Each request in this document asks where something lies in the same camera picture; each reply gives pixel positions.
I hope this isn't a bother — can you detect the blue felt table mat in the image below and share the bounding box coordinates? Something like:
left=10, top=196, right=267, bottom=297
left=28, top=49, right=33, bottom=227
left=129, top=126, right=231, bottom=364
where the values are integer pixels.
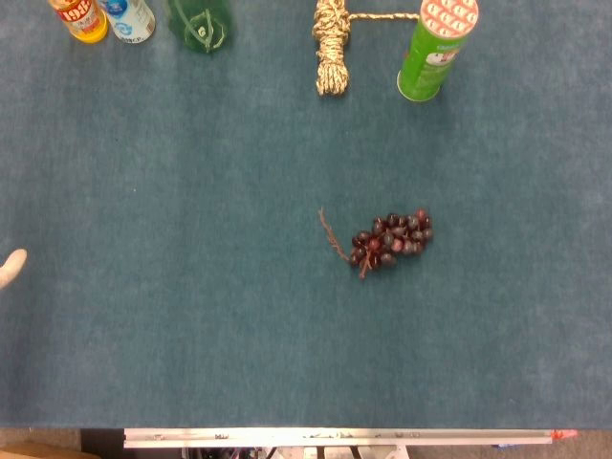
left=0, top=0, right=612, bottom=430

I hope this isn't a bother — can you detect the beige braided rope bundle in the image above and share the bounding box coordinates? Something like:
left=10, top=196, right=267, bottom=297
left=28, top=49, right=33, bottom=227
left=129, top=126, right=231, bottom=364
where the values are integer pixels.
left=312, top=0, right=421, bottom=98

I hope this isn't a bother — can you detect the green chips can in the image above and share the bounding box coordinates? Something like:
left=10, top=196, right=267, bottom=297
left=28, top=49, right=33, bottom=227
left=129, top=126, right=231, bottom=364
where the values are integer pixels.
left=395, top=0, right=480, bottom=102

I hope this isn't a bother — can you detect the aluminium table edge rail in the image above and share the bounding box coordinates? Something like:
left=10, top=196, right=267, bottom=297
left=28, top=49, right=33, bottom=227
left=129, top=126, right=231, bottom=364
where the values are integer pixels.
left=122, top=427, right=579, bottom=450

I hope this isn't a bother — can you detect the dark red grape bunch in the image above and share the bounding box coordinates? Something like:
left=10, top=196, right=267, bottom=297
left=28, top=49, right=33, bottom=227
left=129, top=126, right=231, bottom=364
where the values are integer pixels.
left=317, top=207, right=435, bottom=281

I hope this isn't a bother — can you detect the green glass bottle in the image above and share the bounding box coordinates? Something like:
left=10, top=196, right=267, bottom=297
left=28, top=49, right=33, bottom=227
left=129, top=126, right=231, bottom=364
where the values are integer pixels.
left=165, top=0, right=234, bottom=55

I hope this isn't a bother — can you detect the white blue label bottle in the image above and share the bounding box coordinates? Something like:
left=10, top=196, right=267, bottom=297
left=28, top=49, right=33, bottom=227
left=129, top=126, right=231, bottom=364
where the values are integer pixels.
left=98, top=0, right=157, bottom=45

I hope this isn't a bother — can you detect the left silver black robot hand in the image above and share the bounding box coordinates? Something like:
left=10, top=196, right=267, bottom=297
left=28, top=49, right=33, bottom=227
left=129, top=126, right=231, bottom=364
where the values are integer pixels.
left=0, top=248, right=29, bottom=291

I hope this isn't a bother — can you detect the yellow red label bottle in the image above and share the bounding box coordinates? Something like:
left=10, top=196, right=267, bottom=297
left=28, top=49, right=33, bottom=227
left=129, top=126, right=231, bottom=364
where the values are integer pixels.
left=48, top=0, right=110, bottom=45

